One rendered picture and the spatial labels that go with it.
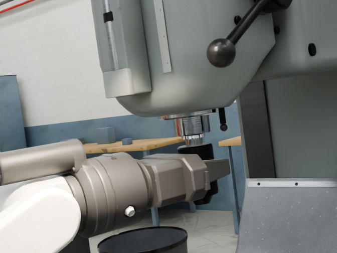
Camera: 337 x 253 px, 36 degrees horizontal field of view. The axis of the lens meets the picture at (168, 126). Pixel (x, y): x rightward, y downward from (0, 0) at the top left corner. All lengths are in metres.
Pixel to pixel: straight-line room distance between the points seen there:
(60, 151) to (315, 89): 0.57
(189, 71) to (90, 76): 6.49
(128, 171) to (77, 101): 6.72
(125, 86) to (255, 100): 0.51
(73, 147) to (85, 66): 6.56
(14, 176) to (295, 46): 0.40
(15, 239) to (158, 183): 0.18
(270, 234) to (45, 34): 6.91
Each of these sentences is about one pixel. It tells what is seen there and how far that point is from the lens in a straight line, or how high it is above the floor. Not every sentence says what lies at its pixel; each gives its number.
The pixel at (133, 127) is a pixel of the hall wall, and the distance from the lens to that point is 6.57.
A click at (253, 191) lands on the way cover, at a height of 1.12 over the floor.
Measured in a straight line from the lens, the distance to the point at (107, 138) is 6.47.
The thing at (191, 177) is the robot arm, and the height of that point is 1.23.
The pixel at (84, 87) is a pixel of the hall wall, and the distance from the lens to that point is 7.17.
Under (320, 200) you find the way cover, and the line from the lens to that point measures 1.00.
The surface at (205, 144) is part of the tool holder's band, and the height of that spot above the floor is 1.26.
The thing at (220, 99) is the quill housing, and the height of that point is 1.32.
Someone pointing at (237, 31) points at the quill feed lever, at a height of 1.39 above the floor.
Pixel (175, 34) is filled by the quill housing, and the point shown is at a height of 1.40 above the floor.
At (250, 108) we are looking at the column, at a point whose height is 1.29.
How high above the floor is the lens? 1.33
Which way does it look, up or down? 3 degrees down
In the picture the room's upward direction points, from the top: 8 degrees counter-clockwise
